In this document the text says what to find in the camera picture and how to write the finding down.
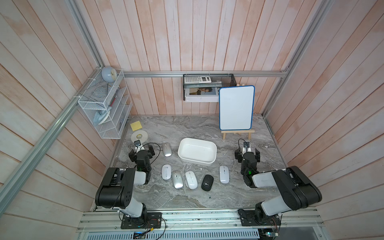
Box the white silver mouse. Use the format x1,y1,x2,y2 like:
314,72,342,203
162,164,172,181

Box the white wire mesh shelf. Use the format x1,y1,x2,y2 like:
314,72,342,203
78,68,133,140

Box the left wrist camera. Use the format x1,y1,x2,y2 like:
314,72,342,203
134,140,143,152

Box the blue framed whiteboard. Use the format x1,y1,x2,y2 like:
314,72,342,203
219,86,255,131

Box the light blue folded item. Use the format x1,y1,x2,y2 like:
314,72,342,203
93,107,112,126

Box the white computer mouse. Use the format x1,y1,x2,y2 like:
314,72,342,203
185,171,198,190

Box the white calculator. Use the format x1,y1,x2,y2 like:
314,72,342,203
184,76,212,85

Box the small wooden easel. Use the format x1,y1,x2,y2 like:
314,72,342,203
221,129,255,140

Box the white photo box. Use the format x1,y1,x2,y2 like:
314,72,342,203
184,87,219,103

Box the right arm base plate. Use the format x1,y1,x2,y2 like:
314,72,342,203
238,209,281,227

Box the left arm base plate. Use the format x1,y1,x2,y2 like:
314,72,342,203
121,212,162,230

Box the silver computer mouse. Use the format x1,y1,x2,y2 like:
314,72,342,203
162,143,172,157
172,171,184,189

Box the black computer mouse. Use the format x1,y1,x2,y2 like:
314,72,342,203
201,175,214,192

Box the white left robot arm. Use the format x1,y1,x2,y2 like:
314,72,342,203
95,142,155,221

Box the yellow sticky note pad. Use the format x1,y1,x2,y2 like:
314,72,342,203
130,121,143,132

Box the white mouse with wheel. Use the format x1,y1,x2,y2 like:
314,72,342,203
219,166,230,184

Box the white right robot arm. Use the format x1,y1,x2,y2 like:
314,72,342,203
235,147,323,223

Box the white tape roll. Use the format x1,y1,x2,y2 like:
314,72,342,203
131,130,149,144

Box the white plastic storage box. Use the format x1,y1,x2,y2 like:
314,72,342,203
178,138,217,166

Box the black wire basket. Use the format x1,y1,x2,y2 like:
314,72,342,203
183,74,237,97

